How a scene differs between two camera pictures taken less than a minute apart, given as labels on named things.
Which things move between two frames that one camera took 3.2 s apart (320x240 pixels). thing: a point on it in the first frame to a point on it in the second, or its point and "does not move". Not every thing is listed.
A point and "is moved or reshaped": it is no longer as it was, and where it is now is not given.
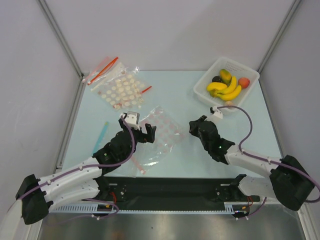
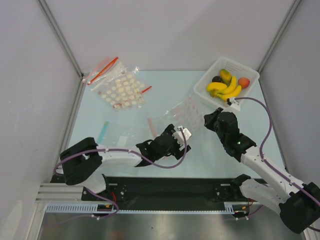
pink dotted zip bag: (169, 134) is moved or reshaped
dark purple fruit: (216, 79) does not move
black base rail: (171, 193) does not move
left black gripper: (144, 137) to (176, 152)
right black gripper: (202, 124) to (216, 117)
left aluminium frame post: (51, 21) does not move
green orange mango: (225, 76) does not move
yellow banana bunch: (224, 92) does not move
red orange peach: (244, 82) does not move
